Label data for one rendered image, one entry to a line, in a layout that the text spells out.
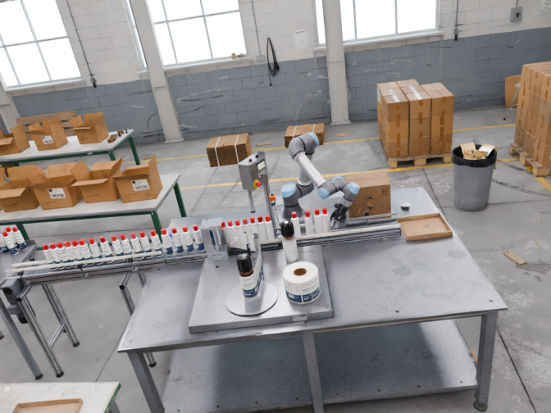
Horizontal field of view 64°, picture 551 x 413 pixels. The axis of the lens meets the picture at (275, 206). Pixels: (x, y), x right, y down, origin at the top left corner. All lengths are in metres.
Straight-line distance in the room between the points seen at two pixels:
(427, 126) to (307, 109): 2.81
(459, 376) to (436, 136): 3.79
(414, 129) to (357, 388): 3.93
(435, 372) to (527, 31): 6.55
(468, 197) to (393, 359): 2.46
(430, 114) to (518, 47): 2.90
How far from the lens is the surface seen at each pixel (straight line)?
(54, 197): 4.89
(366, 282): 2.73
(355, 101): 8.25
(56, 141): 7.13
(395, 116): 6.01
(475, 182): 5.00
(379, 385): 2.99
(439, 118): 6.13
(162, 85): 8.62
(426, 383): 3.02
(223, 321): 2.53
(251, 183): 2.90
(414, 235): 3.08
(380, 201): 3.25
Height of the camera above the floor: 2.51
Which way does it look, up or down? 27 degrees down
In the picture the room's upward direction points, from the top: 9 degrees counter-clockwise
